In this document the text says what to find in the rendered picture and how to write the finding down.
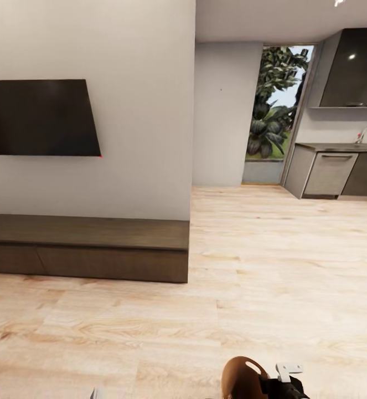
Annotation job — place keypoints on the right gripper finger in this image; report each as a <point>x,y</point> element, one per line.
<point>263,385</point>

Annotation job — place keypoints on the cabinet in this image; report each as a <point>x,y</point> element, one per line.
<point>341,77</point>
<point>93,247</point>

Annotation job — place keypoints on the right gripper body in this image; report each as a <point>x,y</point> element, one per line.
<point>278,390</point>

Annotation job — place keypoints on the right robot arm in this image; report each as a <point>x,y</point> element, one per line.
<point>285,387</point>

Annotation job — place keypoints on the wall mounted tv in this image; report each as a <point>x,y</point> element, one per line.
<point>47,117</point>

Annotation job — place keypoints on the dishwasher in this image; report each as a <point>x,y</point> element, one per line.
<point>329,173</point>

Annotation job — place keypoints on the fixed window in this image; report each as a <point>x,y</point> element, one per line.
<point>284,74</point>

